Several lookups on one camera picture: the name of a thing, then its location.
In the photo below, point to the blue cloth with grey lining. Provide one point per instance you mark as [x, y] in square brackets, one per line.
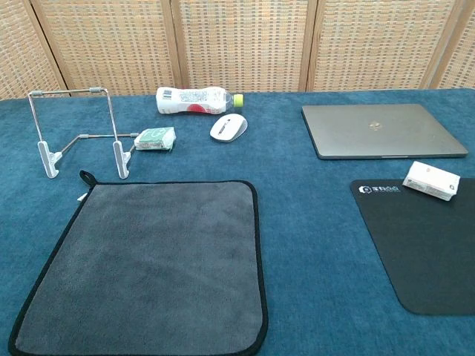
[148, 259]

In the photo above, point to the white computer mouse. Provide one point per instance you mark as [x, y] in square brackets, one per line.
[228, 128]

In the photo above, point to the blue carpet table cover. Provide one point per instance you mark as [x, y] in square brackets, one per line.
[297, 222]

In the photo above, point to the green white tissue pack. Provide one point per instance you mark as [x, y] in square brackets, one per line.
[154, 138]

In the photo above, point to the plastic bottle green cap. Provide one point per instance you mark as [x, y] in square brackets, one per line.
[185, 101]

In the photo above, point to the woven wooden folding screen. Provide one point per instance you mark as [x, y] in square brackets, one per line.
[241, 44]

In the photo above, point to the grey closed laptop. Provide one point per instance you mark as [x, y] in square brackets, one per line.
[378, 130]

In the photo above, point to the small white box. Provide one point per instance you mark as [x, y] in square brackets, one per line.
[430, 181]

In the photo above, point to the black mouse pad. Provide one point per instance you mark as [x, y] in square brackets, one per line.
[426, 252]

